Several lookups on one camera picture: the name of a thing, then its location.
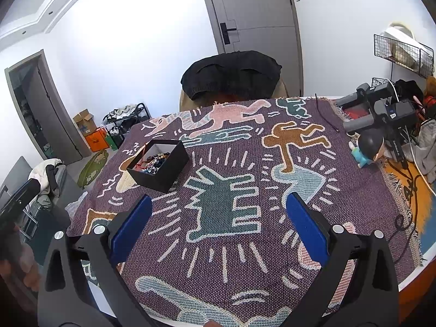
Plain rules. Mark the grey open doorway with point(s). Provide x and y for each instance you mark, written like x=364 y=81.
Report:
x=51 y=115

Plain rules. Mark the white bag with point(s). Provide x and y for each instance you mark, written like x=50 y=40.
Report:
x=403 y=41

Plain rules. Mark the red cloth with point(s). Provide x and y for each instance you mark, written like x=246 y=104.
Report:
x=354 y=113

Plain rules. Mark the black jewelry box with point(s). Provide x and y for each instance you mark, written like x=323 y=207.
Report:
x=160 y=180

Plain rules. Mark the orange box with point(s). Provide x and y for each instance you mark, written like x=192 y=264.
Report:
x=97 y=139

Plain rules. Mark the black shoe rack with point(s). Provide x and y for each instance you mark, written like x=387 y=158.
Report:
x=126 y=119

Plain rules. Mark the green floor mat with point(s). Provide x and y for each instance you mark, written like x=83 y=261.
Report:
x=90 y=170

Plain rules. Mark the person's left hand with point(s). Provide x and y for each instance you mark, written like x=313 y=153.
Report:
x=25 y=265

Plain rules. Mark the pile of clothes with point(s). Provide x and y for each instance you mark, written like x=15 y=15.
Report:
x=42 y=173

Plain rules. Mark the cardboard box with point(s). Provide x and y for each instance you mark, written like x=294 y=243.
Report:
x=85 y=121

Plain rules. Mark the printed woven blanket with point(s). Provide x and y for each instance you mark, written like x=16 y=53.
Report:
x=357 y=211

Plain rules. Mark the green bag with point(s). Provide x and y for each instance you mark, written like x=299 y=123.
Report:
x=111 y=141

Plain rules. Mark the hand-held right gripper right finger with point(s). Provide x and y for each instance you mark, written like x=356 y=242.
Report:
x=306 y=228

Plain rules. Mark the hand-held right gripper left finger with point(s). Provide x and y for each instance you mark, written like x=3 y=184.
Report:
x=131 y=231

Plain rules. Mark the grey sofa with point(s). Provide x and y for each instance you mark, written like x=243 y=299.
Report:
x=17 y=173

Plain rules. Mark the grey cloth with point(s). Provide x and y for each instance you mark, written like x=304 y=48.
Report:
x=425 y=146

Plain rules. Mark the grey door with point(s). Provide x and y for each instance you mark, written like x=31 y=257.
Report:
x=259 y=6

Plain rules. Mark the blue figurine with black hair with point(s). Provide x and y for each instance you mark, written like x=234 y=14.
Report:
x=369 y=143

